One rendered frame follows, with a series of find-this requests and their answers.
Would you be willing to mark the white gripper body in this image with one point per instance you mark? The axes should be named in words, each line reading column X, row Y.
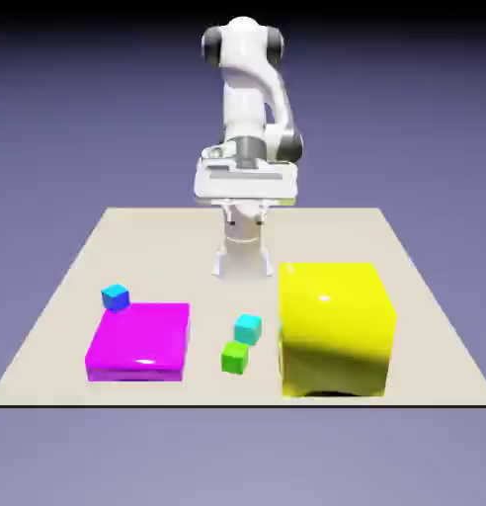
column 247, row 187

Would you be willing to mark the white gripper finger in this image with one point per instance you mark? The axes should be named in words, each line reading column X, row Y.
column 228, row 215
column 260, row 215

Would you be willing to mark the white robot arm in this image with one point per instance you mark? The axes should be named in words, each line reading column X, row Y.
column 247, row 79

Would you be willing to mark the small cyan cube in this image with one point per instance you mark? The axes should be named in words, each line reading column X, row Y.
column 247, row 329

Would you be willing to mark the small blue cube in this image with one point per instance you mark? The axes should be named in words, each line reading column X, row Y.
column 115, row 297

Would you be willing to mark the small green cube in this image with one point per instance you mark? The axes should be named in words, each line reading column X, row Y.
column 234, row 357

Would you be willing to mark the large yellow box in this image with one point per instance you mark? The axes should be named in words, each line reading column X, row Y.
column 334, row 328

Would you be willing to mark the large magenta box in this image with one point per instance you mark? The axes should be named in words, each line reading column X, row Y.
column 142, row 340

